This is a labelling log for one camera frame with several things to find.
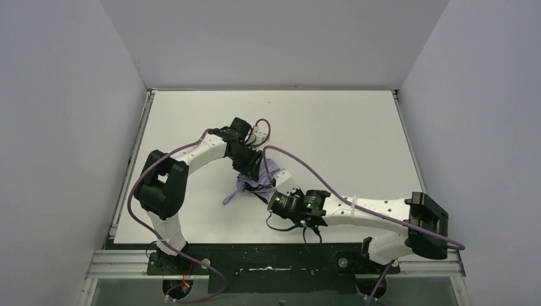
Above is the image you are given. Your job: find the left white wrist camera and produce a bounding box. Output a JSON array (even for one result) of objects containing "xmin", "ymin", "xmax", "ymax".
[{"xmin": 246, "ymin": 126, "xmax": 271, "ymax": 148}]

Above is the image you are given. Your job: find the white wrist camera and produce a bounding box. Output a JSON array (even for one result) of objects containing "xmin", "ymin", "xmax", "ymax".
[
  {"xmin": 274, "ymin": 168, "xmax": 300, "ymax": 196},
  {"xmin": 246, "ymin": 126, "xmax": 271, "ymax": 148}
]

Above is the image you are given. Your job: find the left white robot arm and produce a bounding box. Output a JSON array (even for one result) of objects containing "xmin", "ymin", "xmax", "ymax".
[{"xmin": 129, "ymin": 117, "xmax": 272, "ymax": 273}]

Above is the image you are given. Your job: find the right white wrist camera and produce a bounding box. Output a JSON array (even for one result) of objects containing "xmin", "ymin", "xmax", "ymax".
[{"xmin": 274, "ymin": 168, "xmax": 300, "ymax": 196}]

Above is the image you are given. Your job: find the black and lavender folding umbrella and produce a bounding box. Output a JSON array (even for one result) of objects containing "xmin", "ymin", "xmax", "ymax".
[{"xmin": 222, "ymin": 159, "xmax": 281, "ymax": 206}]

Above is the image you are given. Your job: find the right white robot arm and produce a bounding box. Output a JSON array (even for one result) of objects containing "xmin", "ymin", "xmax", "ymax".
[{"xmin": 267, "ymin": 190, "xmax": 448, "ymax": 265}]

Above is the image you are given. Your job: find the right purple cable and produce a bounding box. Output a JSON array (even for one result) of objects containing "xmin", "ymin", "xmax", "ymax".
[{"xmin": 262, "ymin": 145, "xmax": 466, "ymax": 306}]

